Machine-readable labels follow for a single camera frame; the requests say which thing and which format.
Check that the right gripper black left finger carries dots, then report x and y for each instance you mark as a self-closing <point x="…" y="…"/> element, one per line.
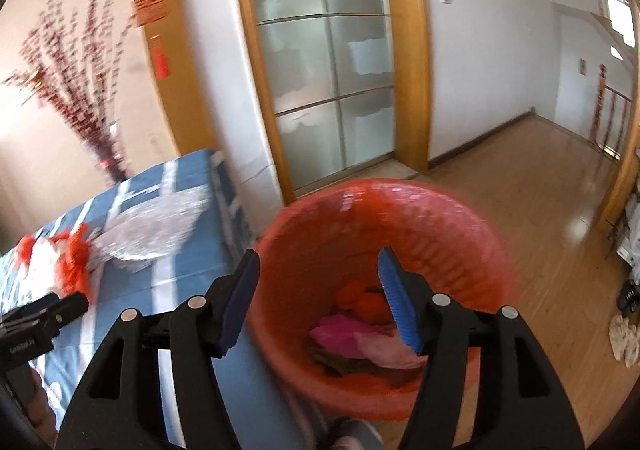
<point x="117" y="403"/>

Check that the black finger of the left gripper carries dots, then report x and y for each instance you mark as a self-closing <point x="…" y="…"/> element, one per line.
<point x="39" y="322"/>

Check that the pink plastic bag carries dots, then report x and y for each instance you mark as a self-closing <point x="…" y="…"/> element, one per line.
<point x="340" y="335"/>

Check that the orange lined trash basket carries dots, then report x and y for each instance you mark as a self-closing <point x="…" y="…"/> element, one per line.
<point x="319" y="258"/>

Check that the person's left hand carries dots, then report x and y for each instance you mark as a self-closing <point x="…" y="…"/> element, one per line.
<point x="39" y="412"/>

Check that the white plastic bag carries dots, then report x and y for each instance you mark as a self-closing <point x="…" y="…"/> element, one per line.
<point x="38" y="278"/>

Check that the orange-red plastic bag right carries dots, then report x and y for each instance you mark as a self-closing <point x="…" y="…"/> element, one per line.
<point x="74" y="252"/>

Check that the red plastic bag left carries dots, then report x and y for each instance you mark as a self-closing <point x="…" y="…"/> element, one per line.
<point x="23" y="250"/>

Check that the slippers on floor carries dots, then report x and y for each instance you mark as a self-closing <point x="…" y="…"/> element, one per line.
<point x="624" y="340"/>

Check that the bubble wrap sheet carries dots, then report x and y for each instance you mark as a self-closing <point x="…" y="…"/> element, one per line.
<point x="152" y="229"/>

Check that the glass vase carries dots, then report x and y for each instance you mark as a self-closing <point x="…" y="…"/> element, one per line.
<point x="111" y="157"/>

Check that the red berry branches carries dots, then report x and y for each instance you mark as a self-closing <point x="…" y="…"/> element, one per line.
<point x="72" y="66"/>

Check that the wooden stair railing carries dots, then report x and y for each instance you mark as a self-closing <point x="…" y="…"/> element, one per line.
<point x="610" y="117"/>

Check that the frosted glass sliding door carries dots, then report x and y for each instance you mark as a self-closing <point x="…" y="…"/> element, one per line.
<point x="341" y="84"/>

